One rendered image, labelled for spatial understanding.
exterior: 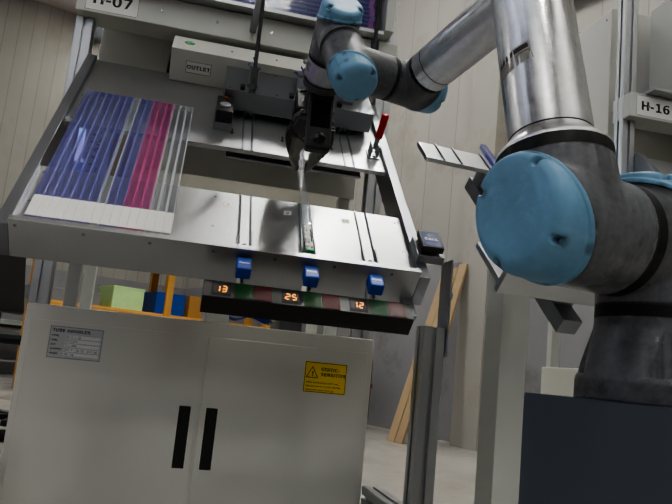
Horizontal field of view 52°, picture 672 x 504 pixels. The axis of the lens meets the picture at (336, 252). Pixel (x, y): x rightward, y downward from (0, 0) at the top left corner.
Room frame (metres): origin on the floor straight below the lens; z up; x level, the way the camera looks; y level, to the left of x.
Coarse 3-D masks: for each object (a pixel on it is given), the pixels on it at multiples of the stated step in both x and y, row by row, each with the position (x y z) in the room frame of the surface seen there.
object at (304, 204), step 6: (300, 156) 1.39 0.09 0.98; (300, 162) 1.37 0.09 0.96; (300, 168) 1.35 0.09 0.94; (300, 174) 1.33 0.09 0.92; (300, 180) 1.31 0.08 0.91; (300, 186) 1.30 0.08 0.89; (306, 186) 1.30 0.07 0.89; (300, 192) 1.28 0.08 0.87; (306, 192) 1.29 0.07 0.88; (300, 198) 1.27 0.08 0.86; (306, 198) 1.27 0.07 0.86; (300, 204) 1.27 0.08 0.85; (306, 204) 1.25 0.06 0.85; (306, 210) 1.24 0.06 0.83; (306, 216) 1.22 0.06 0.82; (306, 222) 1.21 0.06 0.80; (306, 246) 1.16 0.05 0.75; (312, 246) 1.16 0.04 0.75; (306, 252) 1.15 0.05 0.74; (312, 252) 1.15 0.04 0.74
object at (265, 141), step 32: (96, 64) 1.52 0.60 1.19; (128, 96) 1.44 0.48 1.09; (160, 96) 1.48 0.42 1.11; (192, 96) 1.51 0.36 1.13; (192, 128) 1.40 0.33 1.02; (256, 128) 1.46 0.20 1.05; (256, 160) 1.45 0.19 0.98; (288, 160) 1.41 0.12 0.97; (320, 160) 1.42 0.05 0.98; (352, 160) 1.45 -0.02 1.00
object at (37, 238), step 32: (32, 224) 1.04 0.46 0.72; (64, 224) 1.05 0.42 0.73; (32, 256) 1.08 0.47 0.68; (64, 256) 1.09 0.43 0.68; (96, 256) 1.09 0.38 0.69; (128, 256) 1.09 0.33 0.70; (160, 256) 1.10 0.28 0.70; (192, 256) 1.10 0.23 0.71; (224, 256) 1.11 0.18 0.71; (256, 256) 1.11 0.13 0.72; (288, 256) 1.12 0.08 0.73; (320, 256) 1.13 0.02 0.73; (288, 288) 1.17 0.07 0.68; (320, 288) 1.17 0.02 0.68; (352, 288) 1.18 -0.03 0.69; (384, 288) 1.18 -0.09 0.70
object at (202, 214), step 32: (32, 192) 1.12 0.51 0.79; (192, 192) 1.23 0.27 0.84; (224, 192) 1.25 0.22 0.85; (192, 224) 1.16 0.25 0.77; (224, 224) 1.18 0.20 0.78; (256, 224) 1.20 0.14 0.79; (288, 224) 1.22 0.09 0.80; (320, 224) 1.24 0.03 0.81; (352, 224) 1.27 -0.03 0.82; (384, 224) 1.29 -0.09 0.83; (352, 256) 1.19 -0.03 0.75; (384, 256) 1.21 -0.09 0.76
